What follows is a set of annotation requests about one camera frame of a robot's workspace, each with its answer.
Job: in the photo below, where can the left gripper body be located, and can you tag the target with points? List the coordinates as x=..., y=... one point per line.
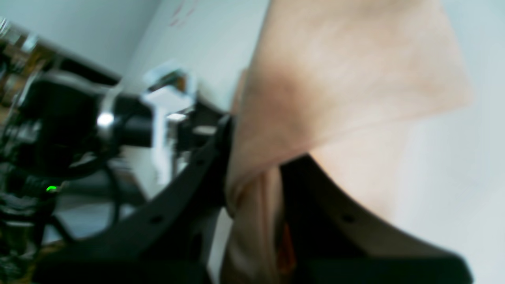
x=63, y=126

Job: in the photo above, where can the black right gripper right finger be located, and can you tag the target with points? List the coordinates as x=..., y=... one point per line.
x=336, y=241

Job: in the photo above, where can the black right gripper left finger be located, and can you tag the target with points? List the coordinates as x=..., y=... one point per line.
x=166, y=241

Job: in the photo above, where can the peach t-shirt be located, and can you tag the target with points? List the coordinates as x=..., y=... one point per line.
x=342, y=80

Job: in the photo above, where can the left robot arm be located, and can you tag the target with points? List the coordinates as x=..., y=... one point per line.
x=30, y=229

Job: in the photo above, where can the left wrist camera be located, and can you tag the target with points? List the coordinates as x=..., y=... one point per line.
x=170, y=89

